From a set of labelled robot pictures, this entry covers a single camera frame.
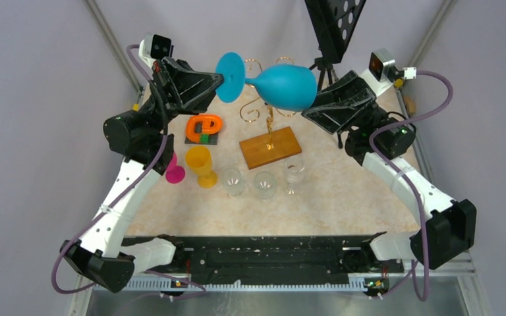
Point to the clear wine glass front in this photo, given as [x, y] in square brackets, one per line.
[232, 182]

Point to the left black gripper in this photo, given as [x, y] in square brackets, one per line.
[183, 89]

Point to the clear wine glass back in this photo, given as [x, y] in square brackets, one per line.
[294, 173]

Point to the pink wine glass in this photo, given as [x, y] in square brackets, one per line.
[174, 173]

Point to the gold wine glass rack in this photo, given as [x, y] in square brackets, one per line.
[261, 150]

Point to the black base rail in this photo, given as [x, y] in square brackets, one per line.
[276, 260]

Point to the black music stand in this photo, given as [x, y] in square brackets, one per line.
[333, 23]

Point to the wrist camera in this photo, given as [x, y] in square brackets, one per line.
[154, 47]
[382, 72]

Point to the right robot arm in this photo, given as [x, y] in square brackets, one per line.
[378, 142]

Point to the blue wine glass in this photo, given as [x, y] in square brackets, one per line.
[284, 86]

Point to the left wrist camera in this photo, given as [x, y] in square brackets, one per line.
[154, 47]

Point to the orange tape dispenser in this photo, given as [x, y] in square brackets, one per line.
[205, 123]

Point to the clear wine glass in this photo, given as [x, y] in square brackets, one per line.
[294, 173]
[232, 182]
[265, 185]

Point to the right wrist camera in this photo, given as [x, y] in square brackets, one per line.
[382, 72]

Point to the yellow wine glass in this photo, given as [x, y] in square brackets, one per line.
[198, 159]

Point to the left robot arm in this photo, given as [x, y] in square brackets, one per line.
[143, 140]

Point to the dark plate with blocks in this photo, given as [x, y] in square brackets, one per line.
[202, 139]

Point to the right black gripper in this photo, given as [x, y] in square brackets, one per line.
[342, 105]

